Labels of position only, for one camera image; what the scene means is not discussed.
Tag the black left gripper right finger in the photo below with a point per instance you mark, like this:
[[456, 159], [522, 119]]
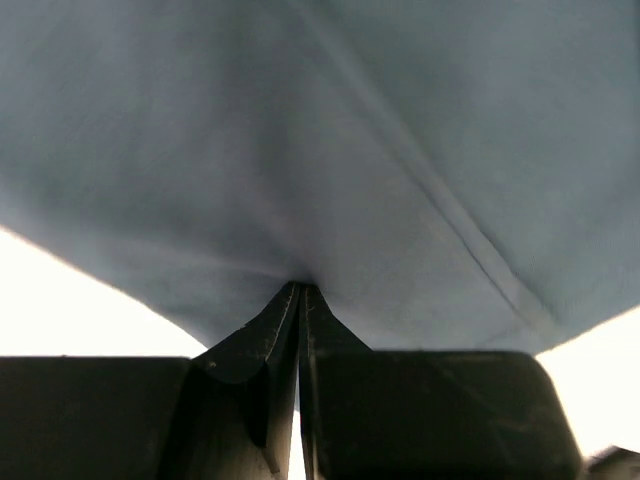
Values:
[[369, 414]]

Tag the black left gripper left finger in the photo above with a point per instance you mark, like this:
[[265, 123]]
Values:
[[226, 414]]

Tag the blue-grey t-shirt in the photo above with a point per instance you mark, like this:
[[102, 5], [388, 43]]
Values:
[[451, 174]]

